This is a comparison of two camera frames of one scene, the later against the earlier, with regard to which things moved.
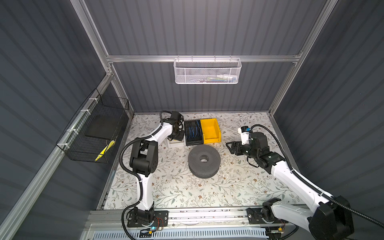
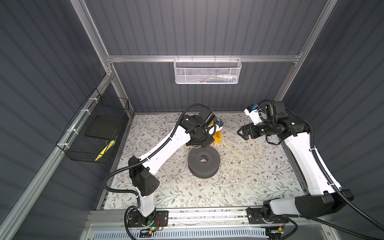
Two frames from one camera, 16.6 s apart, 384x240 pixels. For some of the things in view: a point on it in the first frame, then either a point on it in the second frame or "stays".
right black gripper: (234, 144) to (250, 127)
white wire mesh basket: (207, 71) stays
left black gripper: (179, 137) to (209, 140)
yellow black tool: (105, 150) stays
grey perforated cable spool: (204, 170) stays
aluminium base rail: (187, 218) stays
